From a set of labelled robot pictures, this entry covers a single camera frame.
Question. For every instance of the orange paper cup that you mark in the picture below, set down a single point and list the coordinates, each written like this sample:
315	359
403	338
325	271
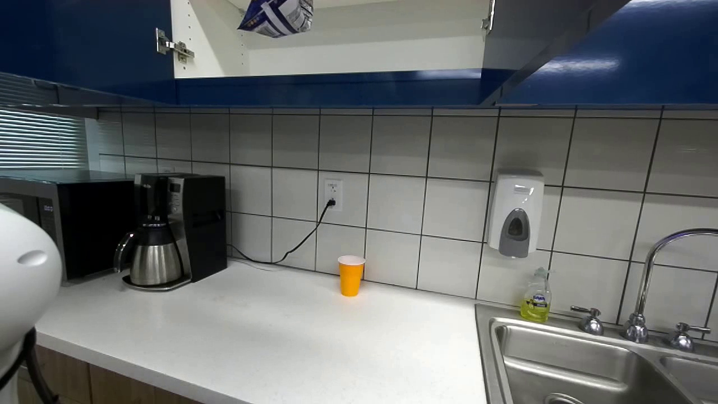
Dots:
350	272

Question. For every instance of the stainless steel sink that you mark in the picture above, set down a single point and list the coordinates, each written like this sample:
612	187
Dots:
561	364

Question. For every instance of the blue cupboard door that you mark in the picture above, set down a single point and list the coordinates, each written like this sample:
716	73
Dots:
83	52
647	55

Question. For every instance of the black microwave oven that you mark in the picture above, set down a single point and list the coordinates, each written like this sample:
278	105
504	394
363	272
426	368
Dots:
83	212

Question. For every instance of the dish soap bottle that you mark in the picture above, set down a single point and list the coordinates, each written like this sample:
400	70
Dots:
534	306

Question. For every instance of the white wall soap dispenser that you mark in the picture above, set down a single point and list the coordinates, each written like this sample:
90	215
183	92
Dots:
515	219

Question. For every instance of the blue upper cupboard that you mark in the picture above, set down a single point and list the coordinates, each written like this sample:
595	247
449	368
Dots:
356	55

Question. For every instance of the wooden lower cabinet drawers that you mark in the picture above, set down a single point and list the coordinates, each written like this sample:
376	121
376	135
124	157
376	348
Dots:
78	382

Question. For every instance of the blue chips packet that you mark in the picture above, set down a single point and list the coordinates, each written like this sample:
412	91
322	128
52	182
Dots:
280	19

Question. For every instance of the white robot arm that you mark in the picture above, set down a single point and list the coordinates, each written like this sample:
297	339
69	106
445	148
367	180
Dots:
31	279

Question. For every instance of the white wall outlet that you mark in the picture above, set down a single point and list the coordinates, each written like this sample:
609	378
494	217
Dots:
334	193

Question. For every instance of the steel black coffee maker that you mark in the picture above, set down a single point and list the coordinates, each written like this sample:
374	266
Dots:
193	208

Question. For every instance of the steel coffee carafe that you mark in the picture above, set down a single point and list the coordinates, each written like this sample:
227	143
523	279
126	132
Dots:
149	256

